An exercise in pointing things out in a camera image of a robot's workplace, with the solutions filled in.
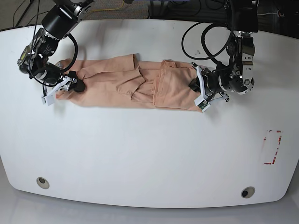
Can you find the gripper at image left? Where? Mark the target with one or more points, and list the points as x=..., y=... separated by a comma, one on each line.
x=68, y=82

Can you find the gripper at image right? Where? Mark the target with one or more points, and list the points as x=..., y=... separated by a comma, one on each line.
x=210, y=82

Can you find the peach t-shirt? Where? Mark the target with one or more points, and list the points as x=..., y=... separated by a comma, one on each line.
x=126, y=82

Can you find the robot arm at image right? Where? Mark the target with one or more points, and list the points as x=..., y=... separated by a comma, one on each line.
x=234, y=61

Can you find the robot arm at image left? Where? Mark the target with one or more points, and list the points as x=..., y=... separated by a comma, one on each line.
x=56, y=25

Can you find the red tape rectangle marker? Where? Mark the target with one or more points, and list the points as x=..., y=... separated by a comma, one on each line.
x=270, y=147

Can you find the left table grommet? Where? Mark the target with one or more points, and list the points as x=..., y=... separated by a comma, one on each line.
x=42, y=183

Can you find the table grommet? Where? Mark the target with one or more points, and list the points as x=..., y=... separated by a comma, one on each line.
x=42, y=183
x=248, y=192

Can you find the right table grommet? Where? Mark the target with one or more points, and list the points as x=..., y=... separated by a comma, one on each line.
x=248, y=192

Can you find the wrist camera, image-right gripper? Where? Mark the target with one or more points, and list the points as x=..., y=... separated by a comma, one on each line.
x=202, y=104

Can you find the wrist camera, image-left gripper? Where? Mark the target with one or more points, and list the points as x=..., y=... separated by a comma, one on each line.
x=48, y=100

